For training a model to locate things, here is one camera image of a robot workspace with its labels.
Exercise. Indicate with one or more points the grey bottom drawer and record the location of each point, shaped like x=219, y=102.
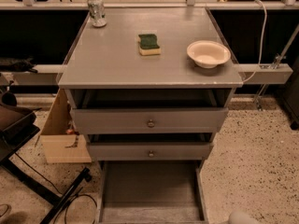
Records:
x=151, y=192

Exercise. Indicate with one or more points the grey drawer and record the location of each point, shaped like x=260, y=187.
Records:
x=149, y=120
x=150, y=151
x=151, y=192

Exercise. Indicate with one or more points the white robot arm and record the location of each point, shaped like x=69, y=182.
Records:
x=241, y=218

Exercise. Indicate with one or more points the grey drawer cabinet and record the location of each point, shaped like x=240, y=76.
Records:
x=106, y=70

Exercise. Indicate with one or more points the grey top drawer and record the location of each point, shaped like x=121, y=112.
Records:
x=149, y=120

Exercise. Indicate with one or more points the grey middle drawer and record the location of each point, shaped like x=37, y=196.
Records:
x=150, y=151

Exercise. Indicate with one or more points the green yellow sponge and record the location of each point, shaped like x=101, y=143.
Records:
x=148, y=45

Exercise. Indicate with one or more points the white bowl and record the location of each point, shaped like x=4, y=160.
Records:
x=208, y=54

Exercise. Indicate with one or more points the cardboard box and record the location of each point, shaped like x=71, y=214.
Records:
x=58, y=137

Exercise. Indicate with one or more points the crushed silver can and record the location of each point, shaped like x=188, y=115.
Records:
x=97, y=13

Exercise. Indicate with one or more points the dark chair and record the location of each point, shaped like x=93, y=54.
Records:
x=17, y=125

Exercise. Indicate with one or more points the black stand base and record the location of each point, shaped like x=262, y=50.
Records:
x=57, y=202

